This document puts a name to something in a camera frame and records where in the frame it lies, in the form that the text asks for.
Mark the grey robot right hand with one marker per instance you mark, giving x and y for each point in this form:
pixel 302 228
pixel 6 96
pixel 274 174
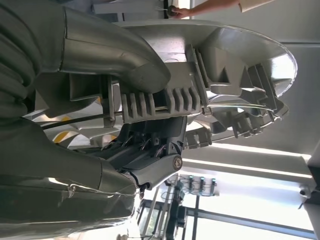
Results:
pixel 62 185

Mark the ceiling device teal lights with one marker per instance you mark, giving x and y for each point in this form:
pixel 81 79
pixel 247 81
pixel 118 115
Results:
pixel 200 185

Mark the ceiling light panel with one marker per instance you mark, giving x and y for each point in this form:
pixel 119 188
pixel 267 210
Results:
pixel 263 151
pixel 250 168

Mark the person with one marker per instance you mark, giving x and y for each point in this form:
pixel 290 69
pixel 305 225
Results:
pixel 212 6

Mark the black hanging equipment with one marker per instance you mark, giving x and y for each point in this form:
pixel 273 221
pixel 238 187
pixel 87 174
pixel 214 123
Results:
pixel 176 215

